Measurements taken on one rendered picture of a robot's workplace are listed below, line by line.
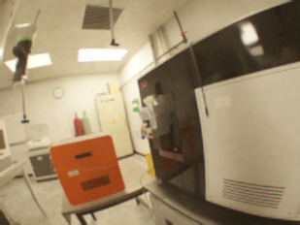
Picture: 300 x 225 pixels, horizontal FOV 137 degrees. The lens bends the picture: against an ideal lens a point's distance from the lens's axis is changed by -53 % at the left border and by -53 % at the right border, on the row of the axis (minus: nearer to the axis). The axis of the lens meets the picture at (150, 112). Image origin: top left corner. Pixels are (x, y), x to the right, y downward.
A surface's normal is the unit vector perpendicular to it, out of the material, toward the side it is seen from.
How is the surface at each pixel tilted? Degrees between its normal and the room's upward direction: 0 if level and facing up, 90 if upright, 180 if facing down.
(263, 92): 90
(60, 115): 90
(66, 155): 90
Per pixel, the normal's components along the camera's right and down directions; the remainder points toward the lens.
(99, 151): 0.53, -0.10
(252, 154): -0.83, 0.15
